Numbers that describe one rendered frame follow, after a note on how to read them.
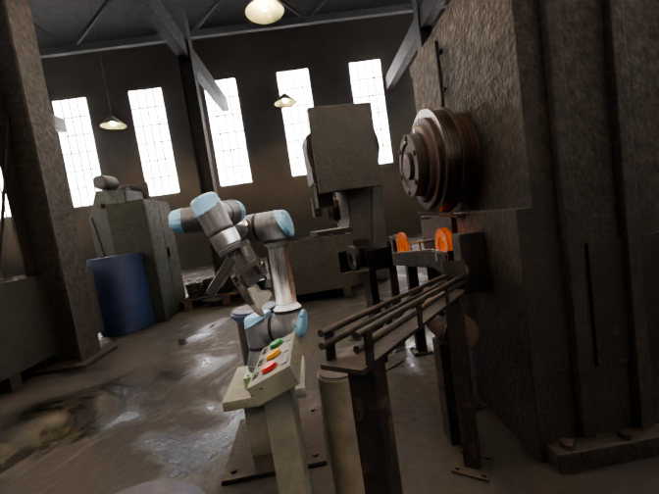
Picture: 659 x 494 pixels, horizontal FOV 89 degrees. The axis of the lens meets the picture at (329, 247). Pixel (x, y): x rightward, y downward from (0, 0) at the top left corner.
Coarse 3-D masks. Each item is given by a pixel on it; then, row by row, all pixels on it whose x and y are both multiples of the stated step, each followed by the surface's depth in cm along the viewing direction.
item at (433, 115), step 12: (432, 120) 137; (444, 120) 134; (444, 132) 130; (456, 132) 131; (444, 144) 129; (456, 144) 130; (444, 156) 131; (456, 156) 130; (444, 168) 133; (456, 168) 131; (444, 180) 135; (456, 180) 134; (444, 192) 136; (456, 192) 137; (420, 204) 169; (444, 204) 143
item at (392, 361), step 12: (360, 252) 219; (372, 252) 190; (384, 252) 196; (372, 264) 190; (384, 264) 196; (372, 276) 200; (372, 288) 200; (372, 300) 201; (384, 360) 205; (396, 360) 206
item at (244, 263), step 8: (248, 240) 92; (232, 248) 88; (240, 248) 89; (248, 248) 89; (232, 256) 90; (240, 256) 90; (248, 256) 89; (256, 256) 91; (240, 264) 90; (248, 264) 88; (256, 264) 88; (232, 272) 88; (240, 272) 88; (248, 272) 89; (256, 272) 89; (264, 272) 90; (232, 280) 88; (240, 280) 88; (248, 280) 89; (256, 280) 89
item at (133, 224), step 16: (112, 208) 393; (128, 208) 394; (144, 208) 395; (160, 208) 434; (112, 224) 394; (128, 224) 395; (144, 224) 396; (160, 224) 427; (112, 240) 395; (128, 240) 396; (144, 240) 397; (160, 240) 420; (144, 256) 399; (160, 256) 414; (176, 256) 460; (160, 272) 408; (176, 272) 452; (160, 288) 403; (176, 288) 445; (160, 304) 404; (176, 304) 438; (160, 320) 405
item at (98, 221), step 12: (96, 180) 756; (108, 180) 762; (96, 192) 753; (108, 192) 742; (120, 192) 746; (132, 192) 771; (144, 192) 818; (96, 204) 756; (96, 216) 759; (96, 228) 762; (108, 228) 758; (96, 240) 762; (108, 240) 761; (96, 252) 768; (108, 252) 764
